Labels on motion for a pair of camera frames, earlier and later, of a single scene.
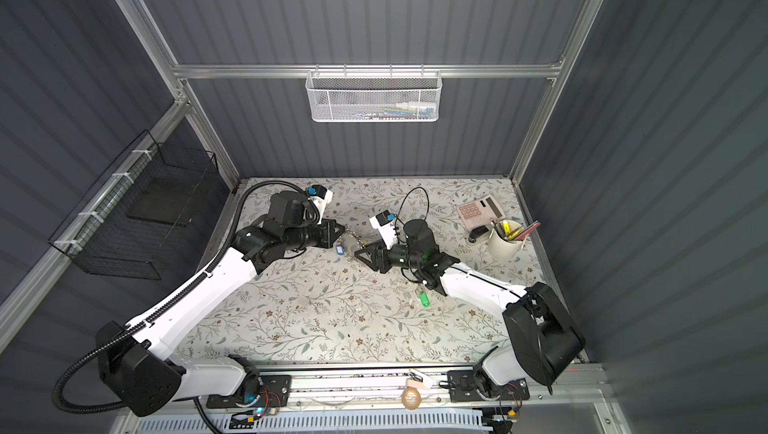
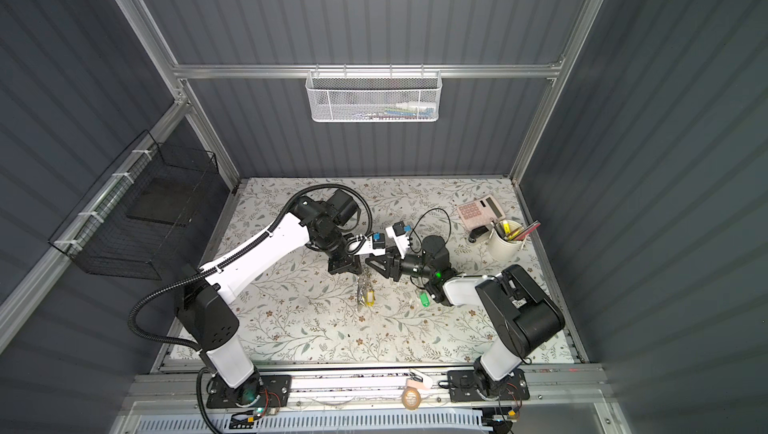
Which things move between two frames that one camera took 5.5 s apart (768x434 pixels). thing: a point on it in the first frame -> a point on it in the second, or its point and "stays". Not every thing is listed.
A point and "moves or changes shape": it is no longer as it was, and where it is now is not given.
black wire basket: [126, 226] stays
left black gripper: [329, 236] -> [350, 263]
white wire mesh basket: [374, 96] stays
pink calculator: [481, 212] stays
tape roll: [411, 398] stays
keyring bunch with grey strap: [347, 243] moves or changes shape
